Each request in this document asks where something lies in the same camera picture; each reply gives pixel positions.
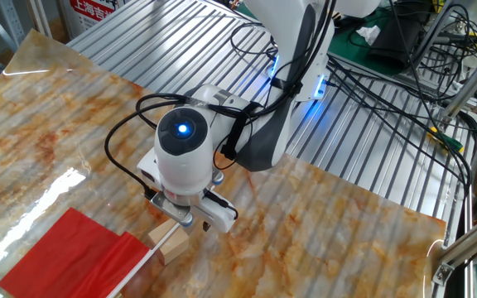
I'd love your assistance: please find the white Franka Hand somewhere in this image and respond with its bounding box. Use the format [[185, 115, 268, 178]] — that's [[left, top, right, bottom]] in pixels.
[[137, 148, 239, 234]]

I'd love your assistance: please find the red flag with white stick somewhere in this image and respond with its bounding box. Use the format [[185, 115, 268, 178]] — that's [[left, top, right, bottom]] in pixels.
[[0, 207, 181, 298]]

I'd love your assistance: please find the light wooden cube block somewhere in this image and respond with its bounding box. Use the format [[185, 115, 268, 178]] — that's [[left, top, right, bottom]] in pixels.
[[146, 218, 190, 267]]

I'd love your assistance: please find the orange marble pattern mat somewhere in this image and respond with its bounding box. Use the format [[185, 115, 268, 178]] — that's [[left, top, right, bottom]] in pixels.
[[0, 29, 447, 298]]

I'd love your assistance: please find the green cutting mat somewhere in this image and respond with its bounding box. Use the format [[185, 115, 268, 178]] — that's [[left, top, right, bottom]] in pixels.
[[328, 10, 407, 76]]

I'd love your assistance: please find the red sign with white text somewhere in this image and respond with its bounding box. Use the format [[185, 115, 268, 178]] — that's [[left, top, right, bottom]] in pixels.
[[62, 0, 128, 36]]

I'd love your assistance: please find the crumpled white tissue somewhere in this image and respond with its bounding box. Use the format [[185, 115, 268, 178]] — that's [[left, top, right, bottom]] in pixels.
[[355, 25, 383, 46]]

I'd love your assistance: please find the black fabric pouch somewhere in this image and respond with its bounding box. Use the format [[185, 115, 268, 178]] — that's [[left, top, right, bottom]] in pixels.
[[365, 2, 426, 70]]

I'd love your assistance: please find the grey perforated rack upright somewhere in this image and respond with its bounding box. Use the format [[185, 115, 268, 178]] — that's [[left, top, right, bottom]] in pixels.
[[0, 0, 21, 45]]

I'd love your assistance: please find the aluminium profile strut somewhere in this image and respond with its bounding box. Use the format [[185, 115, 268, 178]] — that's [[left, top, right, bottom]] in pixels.
[[440, 50, 477, 122]]

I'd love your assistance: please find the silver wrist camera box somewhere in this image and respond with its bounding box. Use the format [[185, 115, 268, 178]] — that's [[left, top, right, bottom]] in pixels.
[[150, 190, 195, 227]]

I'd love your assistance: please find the black camera cable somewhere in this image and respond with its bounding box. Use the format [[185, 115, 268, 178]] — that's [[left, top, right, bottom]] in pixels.
[[104, 93, 239, 220]]

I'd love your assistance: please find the tangled black cable bundle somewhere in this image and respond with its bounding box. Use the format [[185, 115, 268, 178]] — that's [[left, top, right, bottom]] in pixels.
[[325, 0, 477, 191]]

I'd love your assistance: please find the yellow green cable connector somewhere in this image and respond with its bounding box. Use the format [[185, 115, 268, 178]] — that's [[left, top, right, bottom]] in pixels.
[[427, 125, 465, 154]]

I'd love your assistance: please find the aluminium profile with corner bracket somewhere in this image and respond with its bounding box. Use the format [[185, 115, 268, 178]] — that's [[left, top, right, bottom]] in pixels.
[[431, 214, 477, 287]]

